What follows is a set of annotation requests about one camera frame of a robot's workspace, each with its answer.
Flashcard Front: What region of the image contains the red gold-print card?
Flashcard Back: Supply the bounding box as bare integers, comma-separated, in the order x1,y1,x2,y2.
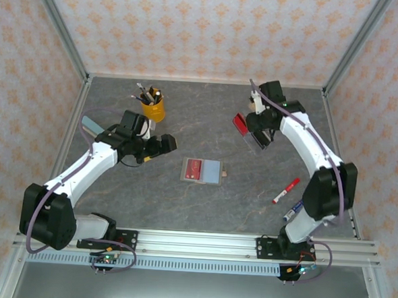
186,158,204,180

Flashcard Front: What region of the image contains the beige leather card holder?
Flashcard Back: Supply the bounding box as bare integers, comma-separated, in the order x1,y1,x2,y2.
179,156,229,187

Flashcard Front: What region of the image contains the black card stack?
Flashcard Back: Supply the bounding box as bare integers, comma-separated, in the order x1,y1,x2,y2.
252,131,271,150

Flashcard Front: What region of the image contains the red magnetic stripe card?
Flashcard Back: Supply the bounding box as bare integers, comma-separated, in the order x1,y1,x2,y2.
232,112,250,136

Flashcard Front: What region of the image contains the yellow pen cup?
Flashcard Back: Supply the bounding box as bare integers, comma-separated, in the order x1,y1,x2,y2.
138,93,167,124

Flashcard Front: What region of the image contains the teal eraser block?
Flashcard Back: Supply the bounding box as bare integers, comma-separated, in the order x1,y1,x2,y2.
80,115,107,139

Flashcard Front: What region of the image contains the black pen silver tip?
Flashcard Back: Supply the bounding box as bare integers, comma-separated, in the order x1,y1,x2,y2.
135,82,150,101

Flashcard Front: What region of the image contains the red marker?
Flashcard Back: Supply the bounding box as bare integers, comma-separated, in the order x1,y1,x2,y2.
271,176,302,206

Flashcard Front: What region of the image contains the blue marker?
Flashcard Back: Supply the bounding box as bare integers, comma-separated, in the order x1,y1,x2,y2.
283,200,305,223

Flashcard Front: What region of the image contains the grey metal sheet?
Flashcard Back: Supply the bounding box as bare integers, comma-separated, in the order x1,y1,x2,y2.
10,261,379,298

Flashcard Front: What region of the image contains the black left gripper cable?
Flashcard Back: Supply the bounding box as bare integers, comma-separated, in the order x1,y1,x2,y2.
118,152,154,170

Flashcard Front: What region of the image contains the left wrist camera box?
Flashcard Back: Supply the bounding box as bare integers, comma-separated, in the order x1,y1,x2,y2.
117,109,153,140

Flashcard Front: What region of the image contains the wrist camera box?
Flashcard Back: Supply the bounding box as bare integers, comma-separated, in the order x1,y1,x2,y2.
250,79,285,114
117,109,153,140

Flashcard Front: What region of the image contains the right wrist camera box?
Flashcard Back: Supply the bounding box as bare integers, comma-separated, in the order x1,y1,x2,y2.
250,79,285,114

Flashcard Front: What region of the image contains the aluminium frame bar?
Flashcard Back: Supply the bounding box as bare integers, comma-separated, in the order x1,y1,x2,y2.
32,73,93,225
312,88,372,241
88,69,325,92

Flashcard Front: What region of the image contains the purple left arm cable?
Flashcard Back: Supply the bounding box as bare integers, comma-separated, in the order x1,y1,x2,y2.
24,104,146,276

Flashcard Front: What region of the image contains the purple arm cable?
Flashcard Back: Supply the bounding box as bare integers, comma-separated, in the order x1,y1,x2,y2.
237,78,354,287
24,104,146,276

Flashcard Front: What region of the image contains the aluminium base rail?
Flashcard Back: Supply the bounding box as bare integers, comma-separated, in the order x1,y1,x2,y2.
12,220,383,269

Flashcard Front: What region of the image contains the aluminium frame post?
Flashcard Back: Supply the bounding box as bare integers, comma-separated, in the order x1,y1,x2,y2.
322,0,395,99
22,0,96,82

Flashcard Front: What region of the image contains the slotted grey cable duct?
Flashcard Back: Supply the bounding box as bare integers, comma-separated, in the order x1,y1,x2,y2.
26,249,284,278

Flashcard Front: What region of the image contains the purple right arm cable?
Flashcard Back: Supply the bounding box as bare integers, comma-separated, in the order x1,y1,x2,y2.
237,78,354,287

